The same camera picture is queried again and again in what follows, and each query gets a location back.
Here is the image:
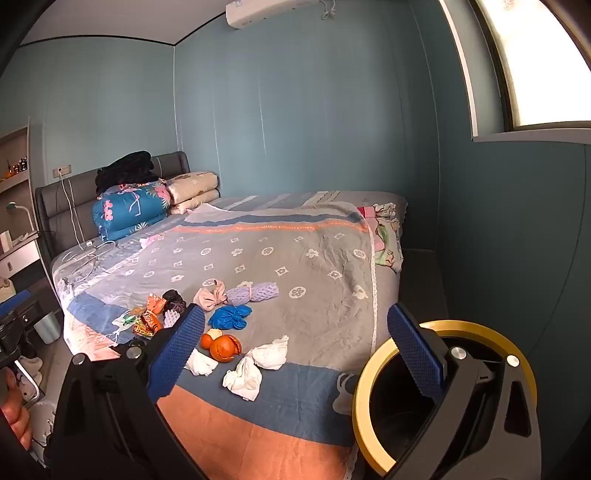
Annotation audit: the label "blue floral folded quilt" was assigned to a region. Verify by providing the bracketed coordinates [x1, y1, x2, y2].
[91, 181, 172, 241]

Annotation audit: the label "pink floral sheet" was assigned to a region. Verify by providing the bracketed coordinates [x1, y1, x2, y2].
[355, 203, 409, 273]

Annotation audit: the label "cream folded pillows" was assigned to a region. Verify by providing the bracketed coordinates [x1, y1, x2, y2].
[165, 171, 221, 215]

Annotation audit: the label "person's left hand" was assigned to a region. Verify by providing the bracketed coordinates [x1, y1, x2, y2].
[0, 369, 34, 452]

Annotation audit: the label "orange peel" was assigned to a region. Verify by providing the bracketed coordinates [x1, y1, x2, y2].
[209, 335, 243, 361]

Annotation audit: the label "black bag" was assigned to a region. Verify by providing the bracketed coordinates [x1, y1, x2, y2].
[161, 289, 188, 315]

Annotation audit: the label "black folded clothes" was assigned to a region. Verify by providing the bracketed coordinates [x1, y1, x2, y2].
[95, 151, 160, 195]

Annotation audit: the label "pink cloth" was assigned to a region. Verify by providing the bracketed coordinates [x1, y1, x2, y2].
[193, 279, 230, 309]

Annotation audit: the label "black bin with yellow rim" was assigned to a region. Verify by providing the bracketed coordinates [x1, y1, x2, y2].
[352, 319, 539, 478]

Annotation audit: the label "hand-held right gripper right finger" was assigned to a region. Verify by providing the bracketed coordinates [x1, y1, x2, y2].
[387, 302, 542, 480]

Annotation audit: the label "window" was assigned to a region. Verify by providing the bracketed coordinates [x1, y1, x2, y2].
[436, 0, 591, 144]

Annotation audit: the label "white tissue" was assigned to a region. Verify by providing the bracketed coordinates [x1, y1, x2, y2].
[246, 335, 290, 370]
[222, 356, 262, 401]
[184, 348, 219, 377]

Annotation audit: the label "white shelf unit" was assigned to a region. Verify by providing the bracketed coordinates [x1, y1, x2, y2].
[0, 117, 47, 298]

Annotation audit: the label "white desk lamp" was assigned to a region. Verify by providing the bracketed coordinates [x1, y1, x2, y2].
[6, 202, 38, 241]

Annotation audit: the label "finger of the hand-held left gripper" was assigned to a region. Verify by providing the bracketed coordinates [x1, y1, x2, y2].
[0, 289, 34, 306]

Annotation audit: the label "pale slipper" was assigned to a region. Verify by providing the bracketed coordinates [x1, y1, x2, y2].
[16, 355, 44, 376]

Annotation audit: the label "white charger cable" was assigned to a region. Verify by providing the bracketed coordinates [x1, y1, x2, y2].
[58, 174, 121, 284]

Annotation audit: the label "red orange candy wrapper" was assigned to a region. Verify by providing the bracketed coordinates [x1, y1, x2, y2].
[133, 310, 163, 340]

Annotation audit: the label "white air conditioner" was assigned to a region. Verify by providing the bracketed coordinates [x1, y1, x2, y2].
[225, 0, 320, 29]

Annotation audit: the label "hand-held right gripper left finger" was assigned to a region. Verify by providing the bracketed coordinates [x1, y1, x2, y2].
[50, 302, 206, 480]

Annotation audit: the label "purple foam fruit net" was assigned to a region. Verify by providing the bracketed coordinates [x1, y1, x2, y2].
[225, 281, 280, 306]

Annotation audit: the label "grey waste bin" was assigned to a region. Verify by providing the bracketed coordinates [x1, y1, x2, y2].
[33, 311, 62, 344]

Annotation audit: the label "grey upholstered bed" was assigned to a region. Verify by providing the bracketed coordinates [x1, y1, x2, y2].
[34, 151, 409, 480]

